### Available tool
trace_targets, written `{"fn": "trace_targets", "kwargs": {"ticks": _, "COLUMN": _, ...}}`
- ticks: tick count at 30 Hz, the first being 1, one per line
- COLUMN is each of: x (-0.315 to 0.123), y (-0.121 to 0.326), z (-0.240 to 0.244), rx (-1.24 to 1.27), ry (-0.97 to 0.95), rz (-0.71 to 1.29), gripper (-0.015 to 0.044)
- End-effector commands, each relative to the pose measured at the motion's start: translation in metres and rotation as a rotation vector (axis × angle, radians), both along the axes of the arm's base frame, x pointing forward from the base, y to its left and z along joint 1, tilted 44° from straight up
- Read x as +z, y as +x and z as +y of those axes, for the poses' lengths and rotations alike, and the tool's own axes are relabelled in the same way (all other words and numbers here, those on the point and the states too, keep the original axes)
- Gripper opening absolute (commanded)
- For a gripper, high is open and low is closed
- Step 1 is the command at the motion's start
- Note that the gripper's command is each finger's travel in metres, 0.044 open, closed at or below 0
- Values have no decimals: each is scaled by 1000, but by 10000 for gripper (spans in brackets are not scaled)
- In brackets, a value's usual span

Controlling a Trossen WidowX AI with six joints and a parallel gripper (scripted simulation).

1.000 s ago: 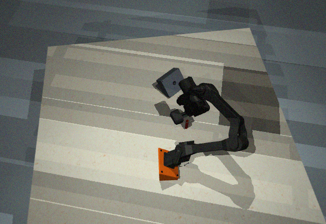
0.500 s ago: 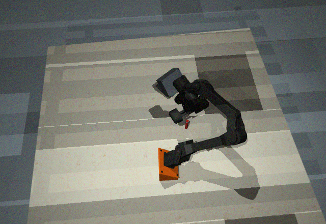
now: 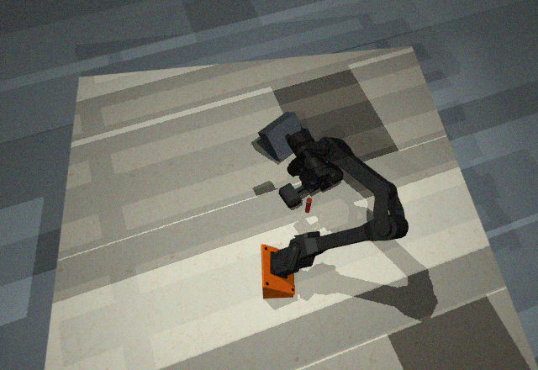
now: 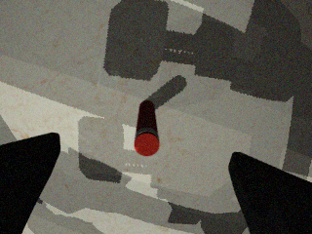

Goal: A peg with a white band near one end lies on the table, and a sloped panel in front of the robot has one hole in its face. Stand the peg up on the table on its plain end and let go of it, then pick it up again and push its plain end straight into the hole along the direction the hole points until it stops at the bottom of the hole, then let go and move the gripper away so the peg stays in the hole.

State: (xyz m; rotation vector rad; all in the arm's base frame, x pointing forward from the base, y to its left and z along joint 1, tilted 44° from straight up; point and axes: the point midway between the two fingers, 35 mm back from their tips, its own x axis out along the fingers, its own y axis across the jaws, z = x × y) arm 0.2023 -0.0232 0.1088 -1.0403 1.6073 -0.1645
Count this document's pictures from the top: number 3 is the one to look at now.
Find red peg with white band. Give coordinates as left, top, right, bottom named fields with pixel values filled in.
left=305, top=198, right=312, bottom=213

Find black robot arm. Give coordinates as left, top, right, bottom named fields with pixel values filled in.
left=270, top=128, right=409, bottom=279

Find dark grey sloped panel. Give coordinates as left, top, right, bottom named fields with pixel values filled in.
left=256, top=112, right=303, bottom=161

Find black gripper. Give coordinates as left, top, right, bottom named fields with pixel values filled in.
left=279, top=162, right=344, bottom=209

